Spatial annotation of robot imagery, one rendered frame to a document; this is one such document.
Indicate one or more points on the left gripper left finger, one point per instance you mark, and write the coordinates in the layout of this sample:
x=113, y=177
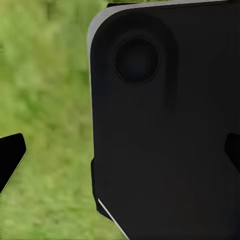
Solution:
x=12, y=149

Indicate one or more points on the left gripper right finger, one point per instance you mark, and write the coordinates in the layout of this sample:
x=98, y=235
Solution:
x=232, y=149

